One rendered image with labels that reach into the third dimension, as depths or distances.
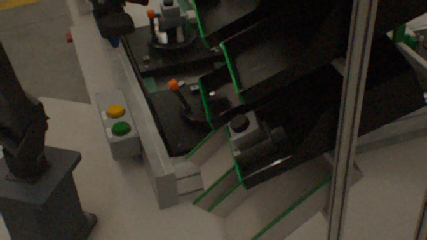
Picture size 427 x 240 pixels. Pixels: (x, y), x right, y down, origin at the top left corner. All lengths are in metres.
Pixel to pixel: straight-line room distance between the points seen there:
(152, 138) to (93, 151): 0.20
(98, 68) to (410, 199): 0.96
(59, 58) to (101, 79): 1.84
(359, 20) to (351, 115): 0.14
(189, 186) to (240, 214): 0.25
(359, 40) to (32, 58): 3.03
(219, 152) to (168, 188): 0.16
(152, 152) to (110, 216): 0.17
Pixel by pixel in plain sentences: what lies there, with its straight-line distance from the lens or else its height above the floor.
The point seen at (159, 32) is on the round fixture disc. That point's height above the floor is 0.99.
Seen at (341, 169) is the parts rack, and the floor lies 1.24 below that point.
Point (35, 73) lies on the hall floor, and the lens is 3.45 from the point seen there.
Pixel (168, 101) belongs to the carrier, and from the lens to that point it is 1.40.
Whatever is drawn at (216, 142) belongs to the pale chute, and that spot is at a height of 1.05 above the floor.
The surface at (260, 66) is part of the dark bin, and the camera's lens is 0.79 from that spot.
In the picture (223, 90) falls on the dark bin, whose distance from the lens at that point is 1.02.
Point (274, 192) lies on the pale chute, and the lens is 1.01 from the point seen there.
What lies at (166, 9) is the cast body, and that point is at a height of 1.08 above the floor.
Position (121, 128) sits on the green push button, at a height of 0.97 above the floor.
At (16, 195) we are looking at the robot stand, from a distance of 1.11.
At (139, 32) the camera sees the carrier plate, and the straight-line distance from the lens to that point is 1.70.
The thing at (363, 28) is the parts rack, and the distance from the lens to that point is 0.69.
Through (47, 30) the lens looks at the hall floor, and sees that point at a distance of 3.86.
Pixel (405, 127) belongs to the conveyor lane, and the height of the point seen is 0.90.
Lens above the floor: 1.80
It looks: 39 degrees down
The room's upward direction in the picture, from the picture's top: 4 degrees counter-clockwise
